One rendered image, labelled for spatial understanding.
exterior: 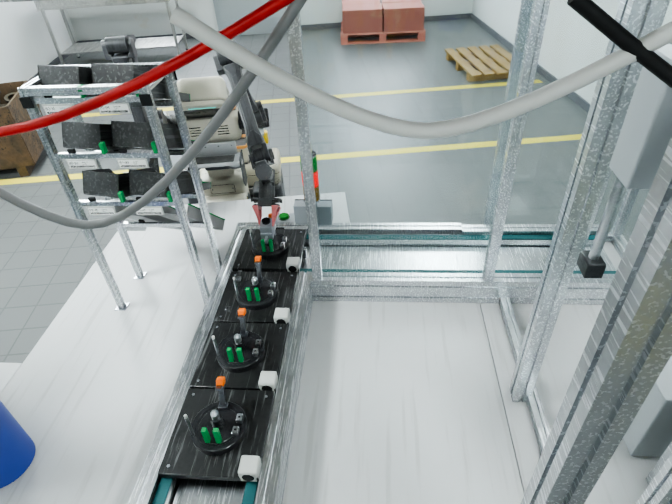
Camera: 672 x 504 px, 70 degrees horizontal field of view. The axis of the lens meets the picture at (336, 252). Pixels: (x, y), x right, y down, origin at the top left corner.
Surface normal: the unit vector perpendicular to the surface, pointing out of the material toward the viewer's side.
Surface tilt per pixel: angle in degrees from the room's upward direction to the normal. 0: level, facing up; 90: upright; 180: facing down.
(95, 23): 90
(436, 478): 0
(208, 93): 43
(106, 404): 0
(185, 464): 0
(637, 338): 90
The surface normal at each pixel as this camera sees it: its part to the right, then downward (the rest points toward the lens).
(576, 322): -0.05, -0.78
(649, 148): -0.07, 0.62
